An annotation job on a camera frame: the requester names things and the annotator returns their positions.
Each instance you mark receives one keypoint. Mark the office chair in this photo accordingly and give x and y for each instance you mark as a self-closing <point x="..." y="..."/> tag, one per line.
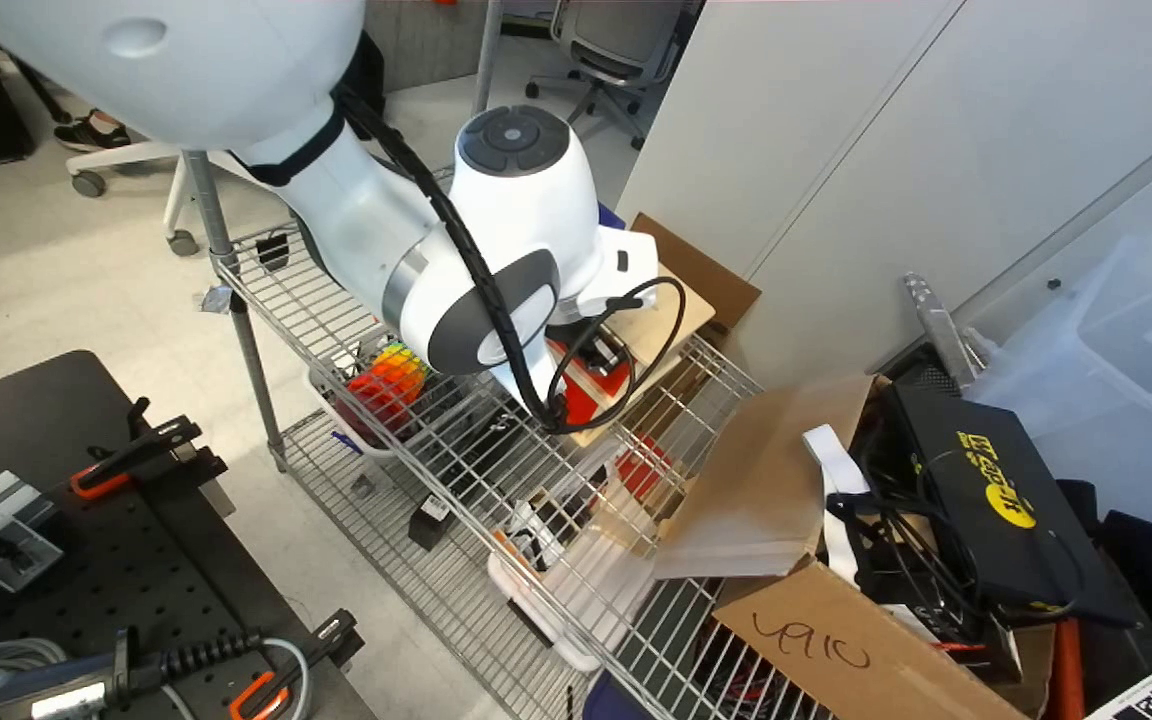
<point x="617" y="56"/>

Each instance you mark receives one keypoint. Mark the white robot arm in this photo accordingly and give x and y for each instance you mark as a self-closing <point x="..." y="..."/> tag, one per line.
<point x="468" y="268"/>

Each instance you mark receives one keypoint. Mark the clear plastic storage tub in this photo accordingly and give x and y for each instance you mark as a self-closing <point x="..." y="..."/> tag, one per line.
<point x="1083" y="380"/>

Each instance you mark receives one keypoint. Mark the black bag yellow logo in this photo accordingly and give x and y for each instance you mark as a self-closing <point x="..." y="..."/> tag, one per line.
<point x="1002" y="517"/>

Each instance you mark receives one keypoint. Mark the orange black clamp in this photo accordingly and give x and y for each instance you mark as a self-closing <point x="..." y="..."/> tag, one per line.
<point x="156" y="455"/>

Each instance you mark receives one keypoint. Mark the black optical breadboard table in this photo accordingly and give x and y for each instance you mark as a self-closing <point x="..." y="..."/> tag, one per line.
<point x="136" y="604"/>

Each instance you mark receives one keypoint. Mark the rainbow stacking toy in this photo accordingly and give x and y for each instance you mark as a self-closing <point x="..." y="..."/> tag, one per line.
<point x="388" y="380"/>

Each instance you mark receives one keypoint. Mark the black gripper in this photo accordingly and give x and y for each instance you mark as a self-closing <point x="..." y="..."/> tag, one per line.
<point x="598" y="348"/>

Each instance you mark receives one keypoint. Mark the wire shelf rack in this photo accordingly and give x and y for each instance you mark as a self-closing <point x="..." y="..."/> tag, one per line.
<point x="525" y="554"/>

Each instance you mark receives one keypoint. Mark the cardboard box with writing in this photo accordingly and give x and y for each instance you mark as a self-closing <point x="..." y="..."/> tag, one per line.
<point x="849" y="652"/>

